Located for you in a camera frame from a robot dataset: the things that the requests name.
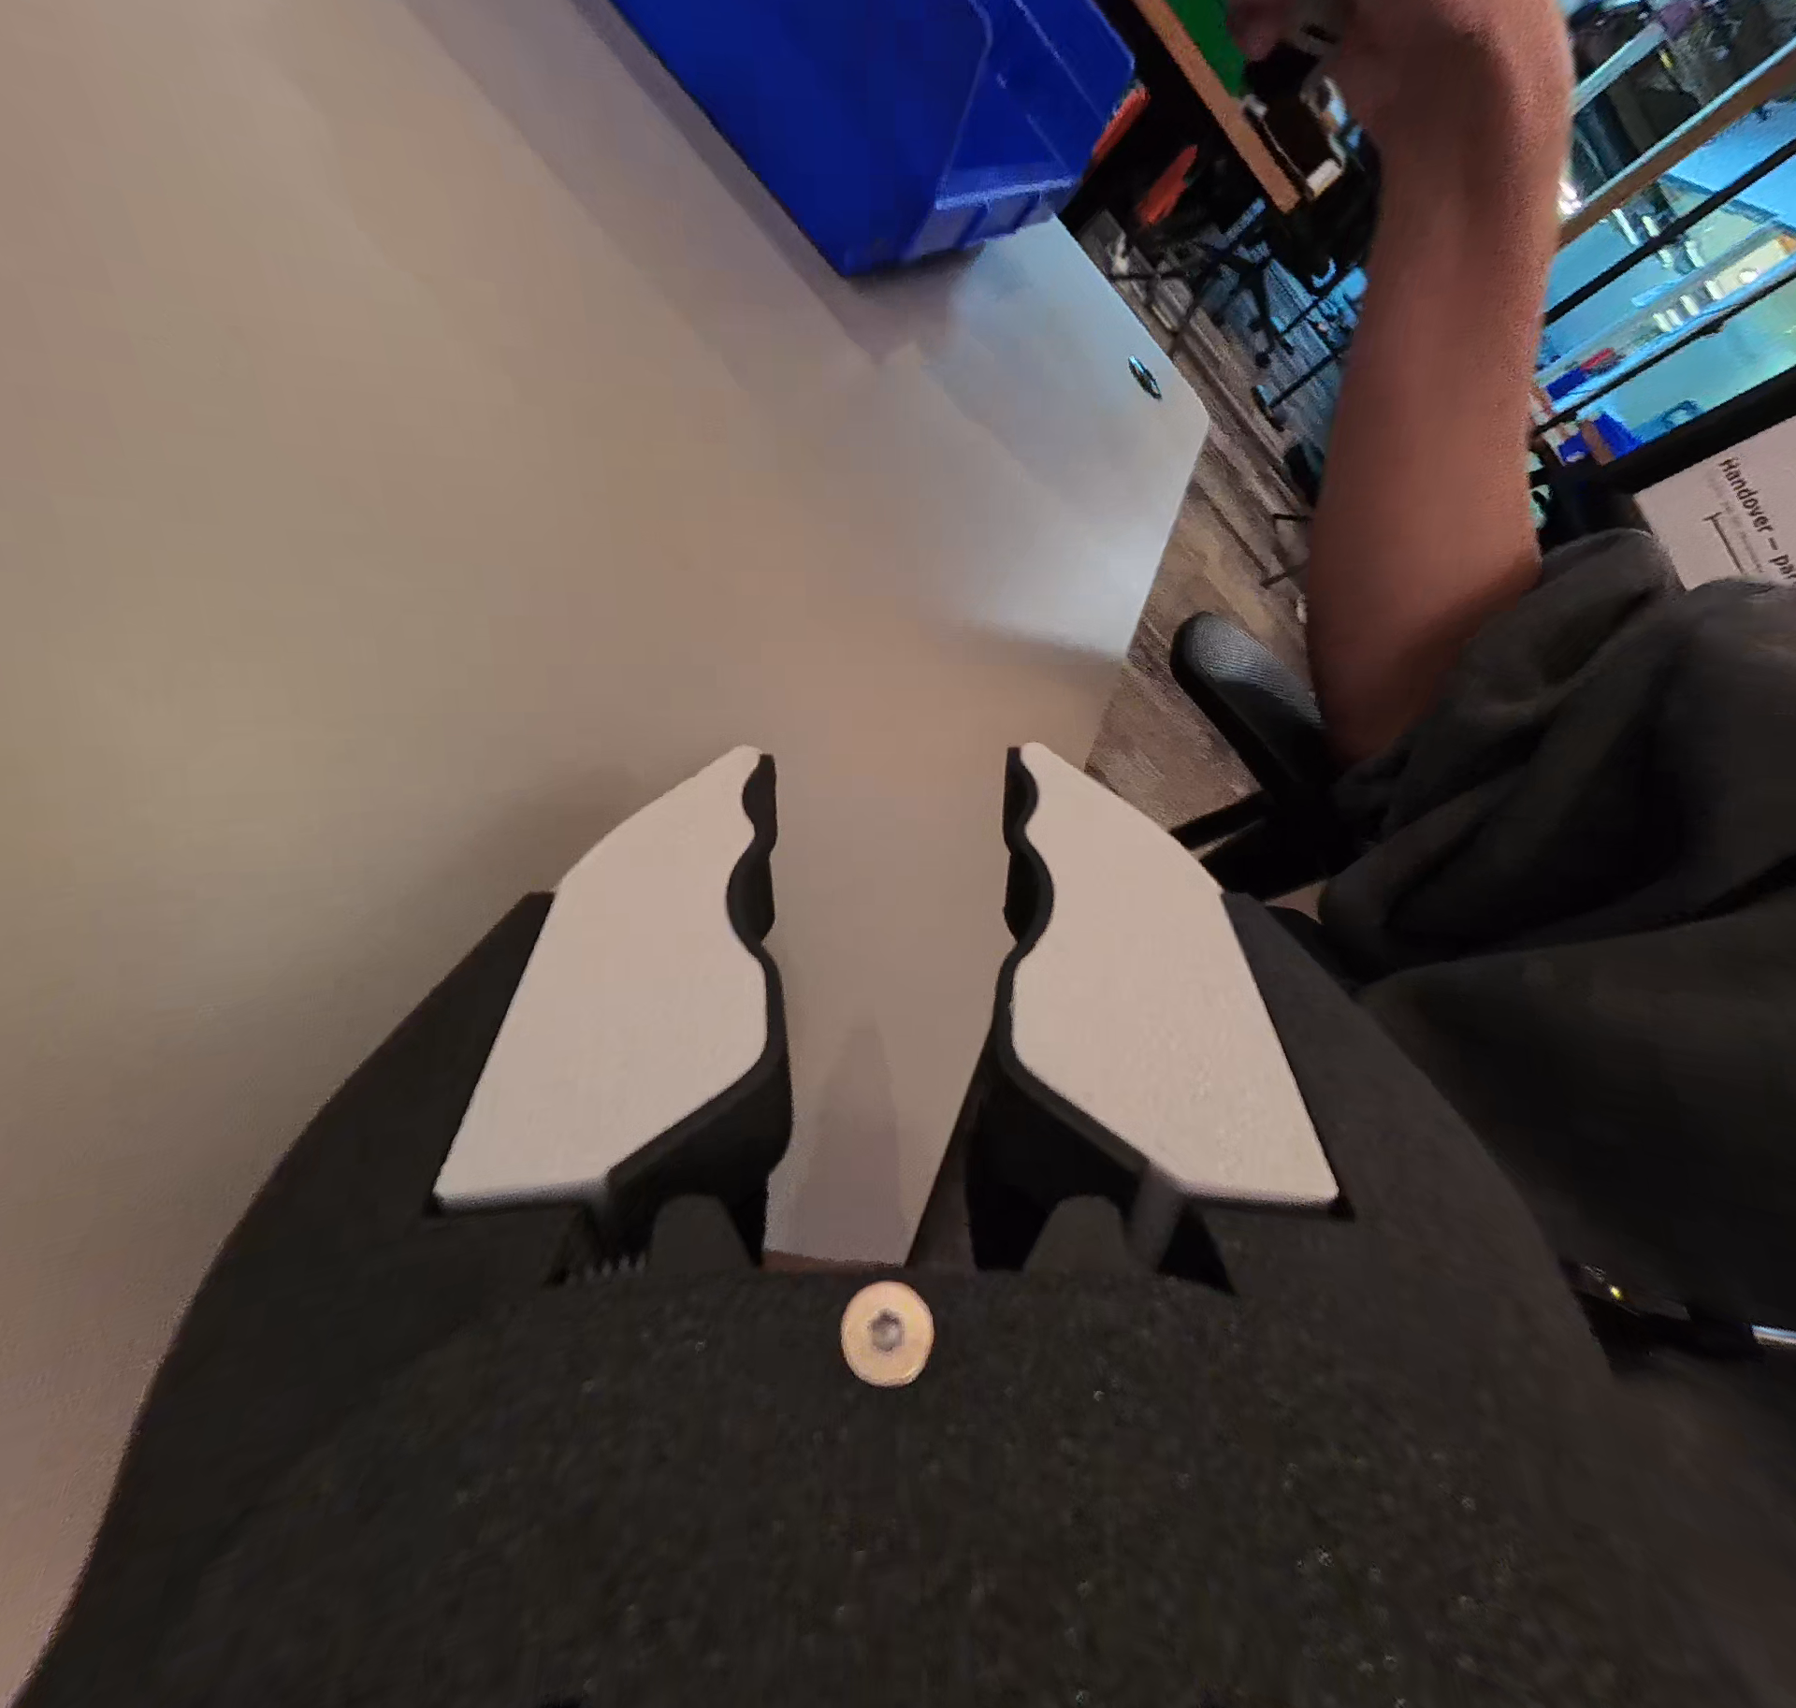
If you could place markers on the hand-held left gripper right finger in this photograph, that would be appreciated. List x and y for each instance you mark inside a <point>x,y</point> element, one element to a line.
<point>1166,1020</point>

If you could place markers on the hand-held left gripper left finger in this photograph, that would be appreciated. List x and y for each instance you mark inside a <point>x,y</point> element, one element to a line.
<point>618,1012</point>

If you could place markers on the blue plastic bin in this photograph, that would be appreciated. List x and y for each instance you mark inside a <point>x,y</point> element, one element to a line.
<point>843,66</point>

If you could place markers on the person's right forearm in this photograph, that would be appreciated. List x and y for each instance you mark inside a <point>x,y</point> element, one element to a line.
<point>1433,389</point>

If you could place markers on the person's black chair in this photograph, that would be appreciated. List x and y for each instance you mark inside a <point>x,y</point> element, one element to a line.
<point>1257,726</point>

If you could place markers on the printed marker board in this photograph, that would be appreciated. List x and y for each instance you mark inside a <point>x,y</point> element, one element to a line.
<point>1726,516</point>

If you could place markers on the wooden table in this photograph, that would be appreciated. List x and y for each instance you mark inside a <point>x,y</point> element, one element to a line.
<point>1194,66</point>

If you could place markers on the green box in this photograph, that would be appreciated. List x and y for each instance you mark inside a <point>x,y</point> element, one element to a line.
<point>1202,10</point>

